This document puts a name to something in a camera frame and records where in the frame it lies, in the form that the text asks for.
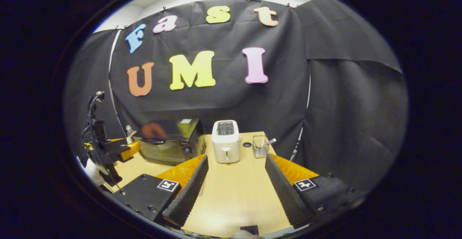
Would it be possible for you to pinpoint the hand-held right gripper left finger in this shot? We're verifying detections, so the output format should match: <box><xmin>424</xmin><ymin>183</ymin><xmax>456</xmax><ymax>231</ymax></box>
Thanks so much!
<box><xmin>113</xmin><ymin>155</ymin><xmax>209</xmax><ymax>229</ymax></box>

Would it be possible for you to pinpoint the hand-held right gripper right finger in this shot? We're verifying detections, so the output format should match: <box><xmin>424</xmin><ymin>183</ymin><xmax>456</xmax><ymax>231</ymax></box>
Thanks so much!
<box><xmin>265</xmin><ymin>154</ymin><xmax>365</xmax><ymax>229</ymax></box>

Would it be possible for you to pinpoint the black electric oven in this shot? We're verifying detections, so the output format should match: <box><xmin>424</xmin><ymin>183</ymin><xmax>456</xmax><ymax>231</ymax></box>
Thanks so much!
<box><xmin>133</xmin><ymin>118</ymin><xmax>206</xmax><ymax>166</ymax></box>

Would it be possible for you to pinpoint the white toaster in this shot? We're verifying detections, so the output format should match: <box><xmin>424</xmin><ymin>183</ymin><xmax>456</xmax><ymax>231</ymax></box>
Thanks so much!
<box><xmin>211</xmin><ymin>120</ymin><xmax>242</xmax><ymax>164</ymax></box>

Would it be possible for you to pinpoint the metal wire basket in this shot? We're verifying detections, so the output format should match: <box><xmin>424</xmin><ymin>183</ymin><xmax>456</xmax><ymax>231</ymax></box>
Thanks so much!
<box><xmin>252</xmin><ymin>135</ymin><xmax>270</xmax><ymax>159</ymax></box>

